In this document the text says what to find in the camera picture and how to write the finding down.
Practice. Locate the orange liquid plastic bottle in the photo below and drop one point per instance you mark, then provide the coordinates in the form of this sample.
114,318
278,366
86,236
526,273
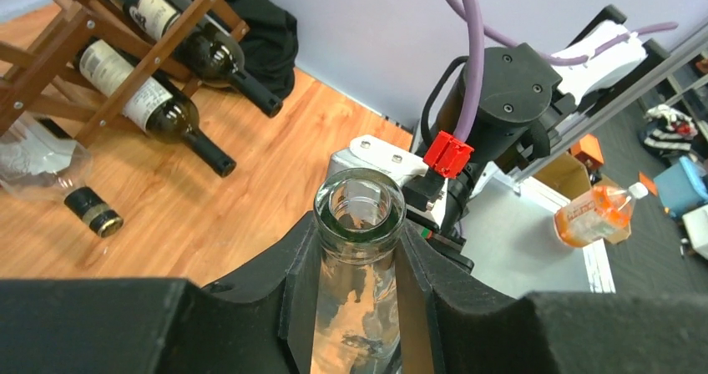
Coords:
604,212

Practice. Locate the black cloth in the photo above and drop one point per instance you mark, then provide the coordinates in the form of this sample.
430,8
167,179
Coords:
271,44

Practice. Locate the brown wooden wine rack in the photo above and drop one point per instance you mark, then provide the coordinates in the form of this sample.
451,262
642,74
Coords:
43,80

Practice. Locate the clear bottle black cap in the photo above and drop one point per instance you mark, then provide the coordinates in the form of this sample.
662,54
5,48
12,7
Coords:
41,161

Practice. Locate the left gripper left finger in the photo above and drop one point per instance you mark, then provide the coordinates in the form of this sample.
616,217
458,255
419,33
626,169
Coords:
257,319

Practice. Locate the dark wine bottle left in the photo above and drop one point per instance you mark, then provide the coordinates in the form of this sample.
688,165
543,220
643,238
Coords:
160,109

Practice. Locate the clear glass bottle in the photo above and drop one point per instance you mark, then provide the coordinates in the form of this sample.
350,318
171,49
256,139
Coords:
359,216

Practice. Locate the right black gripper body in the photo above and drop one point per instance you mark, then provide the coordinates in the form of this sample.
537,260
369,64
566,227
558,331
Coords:
427,206

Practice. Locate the cardboard box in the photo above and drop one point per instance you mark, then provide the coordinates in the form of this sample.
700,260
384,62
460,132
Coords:
565,175

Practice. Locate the dark wine bottle right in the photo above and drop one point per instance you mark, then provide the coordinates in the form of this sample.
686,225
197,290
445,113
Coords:
208,50

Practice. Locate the dark wine bottle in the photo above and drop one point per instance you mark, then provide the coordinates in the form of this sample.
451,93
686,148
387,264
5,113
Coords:
160,109
208,50

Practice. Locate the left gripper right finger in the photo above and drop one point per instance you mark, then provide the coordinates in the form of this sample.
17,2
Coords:
452,323

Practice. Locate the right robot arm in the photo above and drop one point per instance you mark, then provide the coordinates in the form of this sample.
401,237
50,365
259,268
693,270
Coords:
525,103

